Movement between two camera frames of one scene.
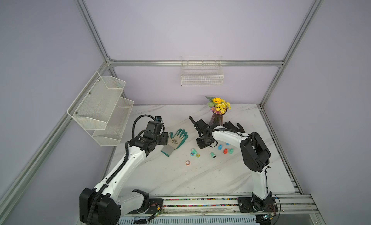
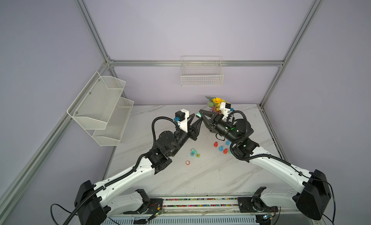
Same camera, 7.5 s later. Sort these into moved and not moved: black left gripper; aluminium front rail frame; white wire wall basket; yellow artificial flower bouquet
Moved: black left gripper
Not moved: aluminium front rail frame; white wire wall basket; yellow artificial flower bouquet
